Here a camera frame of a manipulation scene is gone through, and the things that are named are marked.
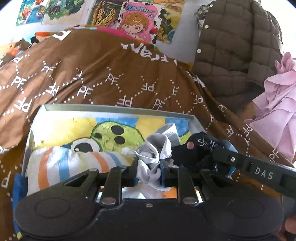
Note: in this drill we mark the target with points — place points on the pink cloth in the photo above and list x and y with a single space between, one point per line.
277 92

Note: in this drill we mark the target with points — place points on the brown printed blanket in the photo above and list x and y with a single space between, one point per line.
92 81

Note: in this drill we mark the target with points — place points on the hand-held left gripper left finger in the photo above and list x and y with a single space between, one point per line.
113 185

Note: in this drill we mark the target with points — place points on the grey tray with frog picture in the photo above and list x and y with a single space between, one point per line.
69 129

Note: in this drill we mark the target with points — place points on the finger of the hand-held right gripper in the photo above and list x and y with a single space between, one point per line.
196 153

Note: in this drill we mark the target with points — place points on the grey white sock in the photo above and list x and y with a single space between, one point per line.
152 176

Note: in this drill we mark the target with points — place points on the striped cloth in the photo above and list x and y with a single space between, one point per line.
69 166

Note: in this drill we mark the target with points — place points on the group of cartoon wall posters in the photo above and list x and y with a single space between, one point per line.
136 23

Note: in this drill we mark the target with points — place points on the brown quilted jacket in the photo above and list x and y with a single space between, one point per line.
231 46

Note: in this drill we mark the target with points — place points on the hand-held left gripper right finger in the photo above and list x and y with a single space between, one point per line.
185 185

